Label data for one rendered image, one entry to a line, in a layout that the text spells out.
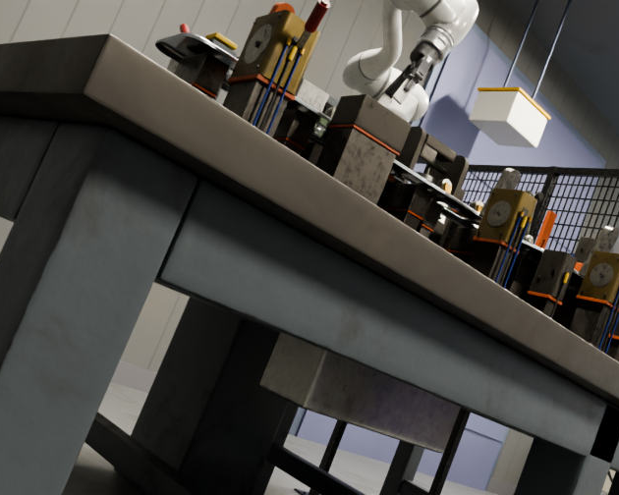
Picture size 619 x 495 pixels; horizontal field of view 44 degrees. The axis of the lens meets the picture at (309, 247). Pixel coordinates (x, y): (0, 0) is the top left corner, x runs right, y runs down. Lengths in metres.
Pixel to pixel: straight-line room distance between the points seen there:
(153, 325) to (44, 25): 1.67
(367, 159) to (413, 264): 0.76
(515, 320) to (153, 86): 0.45
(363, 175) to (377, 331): 0.72
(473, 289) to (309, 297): 0.17
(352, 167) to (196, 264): 0.85
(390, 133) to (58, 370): 1.00
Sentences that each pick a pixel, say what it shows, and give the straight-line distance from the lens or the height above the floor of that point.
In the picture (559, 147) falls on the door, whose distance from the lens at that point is 6.88.
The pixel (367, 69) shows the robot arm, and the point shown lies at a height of 1.49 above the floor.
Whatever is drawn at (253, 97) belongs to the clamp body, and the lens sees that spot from 1.24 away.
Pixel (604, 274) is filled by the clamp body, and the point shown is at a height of 0.99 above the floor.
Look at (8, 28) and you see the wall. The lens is 3.89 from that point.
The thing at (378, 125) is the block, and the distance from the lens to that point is 1.40.
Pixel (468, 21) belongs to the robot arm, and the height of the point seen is 1.56.
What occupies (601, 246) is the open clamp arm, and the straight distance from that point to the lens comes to 1.95.
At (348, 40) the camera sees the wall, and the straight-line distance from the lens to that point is 5.01.
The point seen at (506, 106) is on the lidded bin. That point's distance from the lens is 5.38.
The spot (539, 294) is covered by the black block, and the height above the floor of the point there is 0.88.
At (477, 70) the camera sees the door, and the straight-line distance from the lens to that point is 5.89.
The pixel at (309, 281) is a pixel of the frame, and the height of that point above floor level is 0.63.
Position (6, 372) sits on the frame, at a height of 0.49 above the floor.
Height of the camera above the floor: 0.58
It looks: 7 degrees up
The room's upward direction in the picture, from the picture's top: 22 degrees clockwise
